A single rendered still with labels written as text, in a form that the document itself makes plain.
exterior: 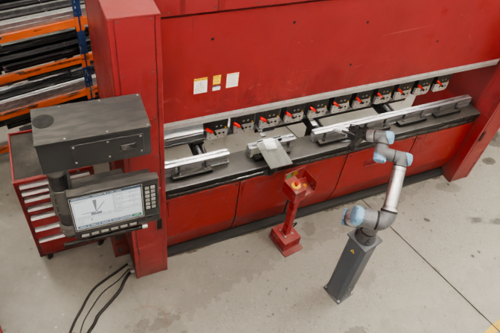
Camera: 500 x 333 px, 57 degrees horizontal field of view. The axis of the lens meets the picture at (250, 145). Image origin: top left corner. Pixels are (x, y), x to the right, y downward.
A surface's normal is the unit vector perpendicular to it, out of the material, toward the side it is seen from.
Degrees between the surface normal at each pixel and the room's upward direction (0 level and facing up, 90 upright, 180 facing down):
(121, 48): 90
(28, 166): 0
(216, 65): 90
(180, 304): 0
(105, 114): 0
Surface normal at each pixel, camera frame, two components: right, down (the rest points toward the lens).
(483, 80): -0.91, 0.21
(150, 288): 0.11, -0.71
